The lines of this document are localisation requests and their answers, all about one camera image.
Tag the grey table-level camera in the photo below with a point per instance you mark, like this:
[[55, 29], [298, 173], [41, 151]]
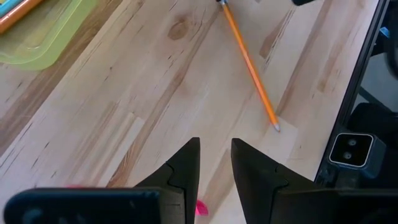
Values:
[[351, 149]]

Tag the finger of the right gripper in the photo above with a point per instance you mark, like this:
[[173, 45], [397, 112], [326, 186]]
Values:
[[303, 2]]

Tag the yellow translucent supply box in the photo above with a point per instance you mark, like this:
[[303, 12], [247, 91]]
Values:
[[46, 40]]

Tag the pink highlighter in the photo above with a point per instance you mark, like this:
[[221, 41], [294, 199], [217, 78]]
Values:
[[201, 209]]

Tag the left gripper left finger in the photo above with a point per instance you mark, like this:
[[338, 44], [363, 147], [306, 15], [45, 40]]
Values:
[[155, 205]]

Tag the black aluminium station frame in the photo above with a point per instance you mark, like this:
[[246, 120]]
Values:
[[362, 62]]

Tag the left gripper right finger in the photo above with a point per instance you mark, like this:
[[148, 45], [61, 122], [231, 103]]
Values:
[[273, 199]]

